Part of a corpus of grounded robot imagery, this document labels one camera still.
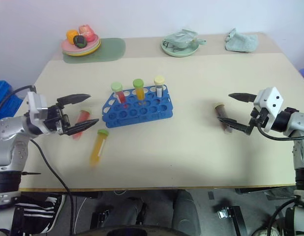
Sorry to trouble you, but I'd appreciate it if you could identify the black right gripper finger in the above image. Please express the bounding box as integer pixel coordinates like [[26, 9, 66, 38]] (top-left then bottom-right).
[[228, 92, 257, 103], [216, 117, 252, 136]]

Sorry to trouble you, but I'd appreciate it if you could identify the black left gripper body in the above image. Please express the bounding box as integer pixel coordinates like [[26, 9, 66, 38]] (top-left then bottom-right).
[[43, 102, 71, 136]]

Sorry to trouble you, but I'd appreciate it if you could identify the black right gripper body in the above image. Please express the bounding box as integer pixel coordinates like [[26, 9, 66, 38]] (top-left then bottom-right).
[[247, 105, 270, 135]]

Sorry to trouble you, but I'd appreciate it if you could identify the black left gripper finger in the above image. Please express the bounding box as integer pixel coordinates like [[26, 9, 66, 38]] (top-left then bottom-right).
[[59, 118, 100, 136], [57, 93, 92, 107]]

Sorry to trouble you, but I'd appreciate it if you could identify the red tube with pale cap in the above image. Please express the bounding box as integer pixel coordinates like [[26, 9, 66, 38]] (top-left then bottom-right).
[[72, 109, 92, 140]]

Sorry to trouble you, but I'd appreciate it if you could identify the dark brown tube beige cap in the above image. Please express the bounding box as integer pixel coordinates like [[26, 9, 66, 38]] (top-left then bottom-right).
[[213, 102, 234, 134]]

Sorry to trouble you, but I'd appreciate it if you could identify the orange tube with green cap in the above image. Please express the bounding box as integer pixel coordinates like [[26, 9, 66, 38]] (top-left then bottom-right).
[[132, 78, 147, 102], [89, 129, 110, 168]]

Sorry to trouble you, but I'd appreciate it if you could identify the red tube with green cap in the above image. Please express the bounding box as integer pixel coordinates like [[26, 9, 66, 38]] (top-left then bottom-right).
[[110, 82, 129, 109]]

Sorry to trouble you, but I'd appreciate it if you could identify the blue test tube rack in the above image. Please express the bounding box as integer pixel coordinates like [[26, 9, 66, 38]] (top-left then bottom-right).
[[101, 85, 175, 129]]

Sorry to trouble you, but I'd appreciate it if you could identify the clear tube with yellow cap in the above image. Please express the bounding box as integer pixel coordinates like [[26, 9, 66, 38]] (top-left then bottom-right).
[[153, 76, 166, 98]]

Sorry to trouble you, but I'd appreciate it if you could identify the stack of coloured plates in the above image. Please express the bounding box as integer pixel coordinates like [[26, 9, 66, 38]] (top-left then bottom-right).
[[61, 36, 102, 58]]

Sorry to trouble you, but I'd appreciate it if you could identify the blue plastic crate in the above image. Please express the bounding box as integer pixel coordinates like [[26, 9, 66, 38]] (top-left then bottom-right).
[[0, 79, 23, 117]]

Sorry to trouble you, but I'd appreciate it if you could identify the pale green crumpled cloth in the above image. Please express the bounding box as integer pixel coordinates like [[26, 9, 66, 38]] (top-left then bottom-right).
[[224, 28, 259, 53]]

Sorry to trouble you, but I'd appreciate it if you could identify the black and green toy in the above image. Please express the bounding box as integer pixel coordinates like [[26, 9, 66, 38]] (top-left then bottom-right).
[[72, 35, 88, 48]]

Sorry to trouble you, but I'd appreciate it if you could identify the green placemat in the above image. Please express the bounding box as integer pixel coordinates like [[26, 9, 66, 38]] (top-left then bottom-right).
[[62, 37, 126, 65]]

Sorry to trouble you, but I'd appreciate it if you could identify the orange toy pepper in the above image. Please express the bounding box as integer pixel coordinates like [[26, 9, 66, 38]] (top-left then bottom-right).
[[65, 29, 79, 45]]

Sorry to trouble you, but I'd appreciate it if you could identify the pink toy peach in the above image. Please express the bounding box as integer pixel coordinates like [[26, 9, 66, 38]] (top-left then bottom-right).
[[78, 24, 96, 43]]

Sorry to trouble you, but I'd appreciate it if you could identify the pale green plate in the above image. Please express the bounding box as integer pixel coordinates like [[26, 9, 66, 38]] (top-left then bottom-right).
[[160, 36, 200, 58]]

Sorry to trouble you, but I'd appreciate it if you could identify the black shoe with white stripes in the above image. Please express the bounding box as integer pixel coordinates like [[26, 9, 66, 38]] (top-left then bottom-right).
[[15, 193, 66, 235]]

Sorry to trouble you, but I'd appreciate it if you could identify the silver robot torso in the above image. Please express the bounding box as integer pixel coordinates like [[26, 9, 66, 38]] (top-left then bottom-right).
[[284, 196, 304, 236]]

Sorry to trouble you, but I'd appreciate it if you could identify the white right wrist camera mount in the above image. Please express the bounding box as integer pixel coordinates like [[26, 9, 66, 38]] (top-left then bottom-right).
[[253, 86, 284, 134]]

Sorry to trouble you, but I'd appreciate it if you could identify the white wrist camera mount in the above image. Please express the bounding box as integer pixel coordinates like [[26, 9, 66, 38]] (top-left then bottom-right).
[[253, 86, 284, 134], [26, 91, 49, 124]]

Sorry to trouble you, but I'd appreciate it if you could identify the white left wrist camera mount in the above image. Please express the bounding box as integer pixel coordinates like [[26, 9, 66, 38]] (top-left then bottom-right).
[[26, 91, 49, 124]]

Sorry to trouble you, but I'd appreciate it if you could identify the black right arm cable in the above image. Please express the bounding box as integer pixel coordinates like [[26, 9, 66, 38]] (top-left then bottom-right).
[[256, 121, 304, 142]]

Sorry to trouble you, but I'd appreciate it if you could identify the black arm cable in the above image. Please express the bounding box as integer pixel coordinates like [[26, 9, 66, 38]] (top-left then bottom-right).
[[0, 85, 75, 227], [256, 121, 304, 142]]

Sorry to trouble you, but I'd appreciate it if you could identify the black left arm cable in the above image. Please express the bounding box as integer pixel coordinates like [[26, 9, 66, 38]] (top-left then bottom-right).
[[0, 85, 75, 227]]

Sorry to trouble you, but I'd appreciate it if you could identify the black caster bracket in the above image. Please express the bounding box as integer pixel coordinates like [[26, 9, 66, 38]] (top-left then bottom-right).
[[214, 205, 248, 235]]

